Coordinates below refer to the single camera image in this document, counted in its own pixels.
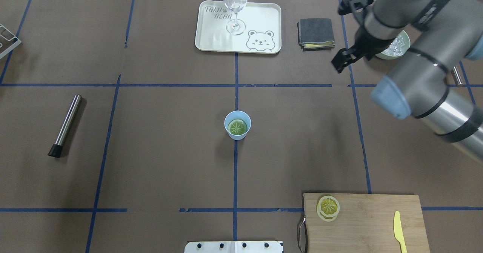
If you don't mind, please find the green bowl of ice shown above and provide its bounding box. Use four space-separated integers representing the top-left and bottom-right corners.
376 30 411 60

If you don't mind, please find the cream bear serving tray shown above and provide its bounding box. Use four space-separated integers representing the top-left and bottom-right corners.
195 0 282 54

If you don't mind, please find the light blue plastic cup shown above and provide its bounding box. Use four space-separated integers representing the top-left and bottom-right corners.
224 110 252 140

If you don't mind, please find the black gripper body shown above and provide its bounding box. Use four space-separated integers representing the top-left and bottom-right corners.
338 0 397 61

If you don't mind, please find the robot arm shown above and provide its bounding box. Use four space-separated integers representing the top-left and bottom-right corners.
331 0 483 162

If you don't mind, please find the lemon slice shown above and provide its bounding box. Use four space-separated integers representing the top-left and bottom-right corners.
227 119 248 136

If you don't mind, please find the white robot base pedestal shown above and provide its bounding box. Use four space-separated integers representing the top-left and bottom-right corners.
184 241 284 253

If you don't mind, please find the white wire cup rack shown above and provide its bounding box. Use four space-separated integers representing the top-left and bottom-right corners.
0 24 22 59

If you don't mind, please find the clear wine glass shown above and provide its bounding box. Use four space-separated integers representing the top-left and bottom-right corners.
223 0 248 35

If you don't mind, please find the steel ice scoop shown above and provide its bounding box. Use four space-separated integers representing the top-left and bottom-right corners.
451 66 465 87

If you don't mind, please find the bamboo cutting board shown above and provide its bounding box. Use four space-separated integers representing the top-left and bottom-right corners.
303 193 430 253

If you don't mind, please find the steel muddler black tip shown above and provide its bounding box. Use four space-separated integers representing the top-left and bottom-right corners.
47 94 82 158

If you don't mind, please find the yellow plastic knife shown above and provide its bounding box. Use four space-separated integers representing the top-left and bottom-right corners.
393 210 407 253

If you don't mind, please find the grey folded cloth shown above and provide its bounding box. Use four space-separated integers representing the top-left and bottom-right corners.
297 18 336 50

